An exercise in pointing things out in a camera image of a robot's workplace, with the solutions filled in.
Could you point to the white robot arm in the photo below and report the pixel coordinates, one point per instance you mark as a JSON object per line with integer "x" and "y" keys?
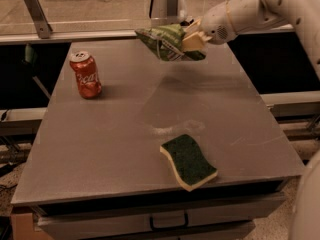
{"x": 302, "y": 15}

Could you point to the green and yellow sponge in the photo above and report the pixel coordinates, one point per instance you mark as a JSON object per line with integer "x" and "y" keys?
{"x": 190, "y": 167}

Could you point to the green jalapeno chip bag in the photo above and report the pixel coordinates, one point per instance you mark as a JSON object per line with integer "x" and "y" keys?
{"x": 165, "y": 42}

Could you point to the middle metal rail bracket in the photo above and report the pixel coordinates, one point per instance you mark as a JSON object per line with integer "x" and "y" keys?
{"x": 172, "y": 8}

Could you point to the grey drawer with black handle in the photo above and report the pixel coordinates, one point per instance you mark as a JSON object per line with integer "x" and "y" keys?
{"x": 226, "y": 219}

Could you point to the horizontal metal rail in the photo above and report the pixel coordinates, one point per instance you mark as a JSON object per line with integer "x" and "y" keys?
{"x": 82, "y": 36}

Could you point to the red soda can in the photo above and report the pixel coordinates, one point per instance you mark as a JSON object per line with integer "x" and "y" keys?
{"x": 86, "y": 73}

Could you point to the metal rail bracket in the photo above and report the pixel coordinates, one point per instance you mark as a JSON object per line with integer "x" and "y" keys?
{"x": 41, "y": 24}
{"x": 172, "y": 8}

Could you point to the left metal rail bracket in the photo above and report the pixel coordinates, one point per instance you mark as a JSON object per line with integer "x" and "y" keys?
{"x": 41, "y": 24}

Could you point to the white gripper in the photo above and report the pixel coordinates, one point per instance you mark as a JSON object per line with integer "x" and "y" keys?
{"x": 216, "y": 24}

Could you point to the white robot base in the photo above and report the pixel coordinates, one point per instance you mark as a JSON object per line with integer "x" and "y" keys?
{"x": 305, "y": 223}

